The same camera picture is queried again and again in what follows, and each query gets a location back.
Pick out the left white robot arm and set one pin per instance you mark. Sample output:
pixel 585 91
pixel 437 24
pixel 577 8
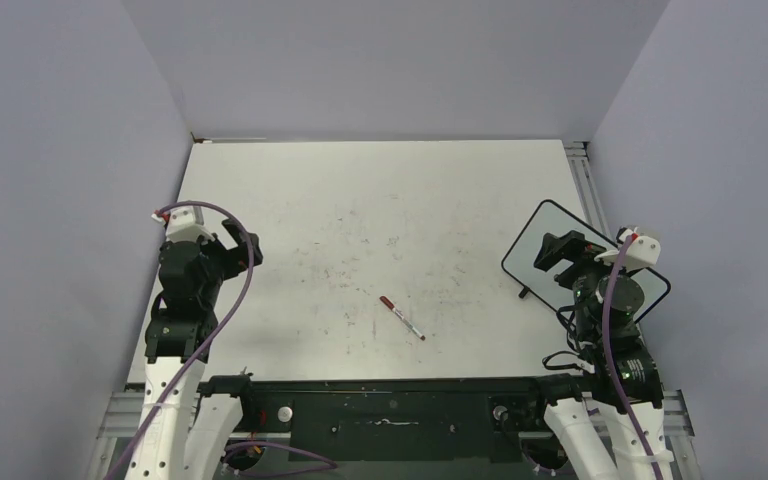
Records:
pixel 177 350

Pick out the red marker cap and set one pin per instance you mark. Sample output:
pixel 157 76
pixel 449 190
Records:
pixel 387 302

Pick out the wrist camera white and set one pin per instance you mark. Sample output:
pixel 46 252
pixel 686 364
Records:
pixel 184 224
pixel 642 249

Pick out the white marker pen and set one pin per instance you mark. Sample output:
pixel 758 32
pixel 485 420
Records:
pixel 408 324

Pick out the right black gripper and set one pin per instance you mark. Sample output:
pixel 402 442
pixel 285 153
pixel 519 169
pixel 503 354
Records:
pixel 571 245

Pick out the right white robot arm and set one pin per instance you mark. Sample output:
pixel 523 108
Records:
pixel 623 379

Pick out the small black-framed whiteboard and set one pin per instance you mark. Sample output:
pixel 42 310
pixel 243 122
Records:
pixel 548 217

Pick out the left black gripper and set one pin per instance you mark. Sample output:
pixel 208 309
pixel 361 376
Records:
pixel 237 236

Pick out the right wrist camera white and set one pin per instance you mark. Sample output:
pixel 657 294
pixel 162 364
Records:
pixel 642 249

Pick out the aluminium frame rail right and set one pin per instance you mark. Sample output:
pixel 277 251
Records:
pixel 580 166

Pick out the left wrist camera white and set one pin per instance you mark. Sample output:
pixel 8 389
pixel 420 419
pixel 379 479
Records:
pixel 184 224

